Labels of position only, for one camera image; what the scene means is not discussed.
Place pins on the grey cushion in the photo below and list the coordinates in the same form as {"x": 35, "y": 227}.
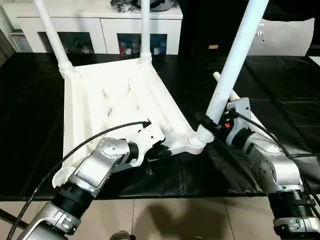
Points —
{"x": 285, "y": 37}

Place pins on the black work mat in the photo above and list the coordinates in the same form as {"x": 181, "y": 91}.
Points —
{"x": 287, "y": 87}

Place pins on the grey rounded bag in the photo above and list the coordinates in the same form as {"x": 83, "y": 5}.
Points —
{"x": 162, "y": 3}

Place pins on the white sideboard with glass doors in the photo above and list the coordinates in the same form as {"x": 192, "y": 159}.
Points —
{"x": 100, "y": 22}

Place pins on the dark clutter pile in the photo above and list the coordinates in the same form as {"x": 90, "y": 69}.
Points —
{"x": 123, "y": 5}

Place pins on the white plastic table leg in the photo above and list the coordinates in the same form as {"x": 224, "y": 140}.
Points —
{"x": 217, "y": 76}
{"x": 235, "y": 55}
{"x": 146, "y": 32}
{"x": 53, "y": 42}

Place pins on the grey-brown curtain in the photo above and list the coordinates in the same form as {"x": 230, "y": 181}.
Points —
{"x": 5, "y": 50}

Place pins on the white plastic table top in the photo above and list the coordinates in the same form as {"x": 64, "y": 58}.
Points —
{"x": 100, "y": 87}

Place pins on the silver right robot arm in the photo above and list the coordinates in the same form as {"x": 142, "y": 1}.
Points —
{"x": 270, "y": 165}

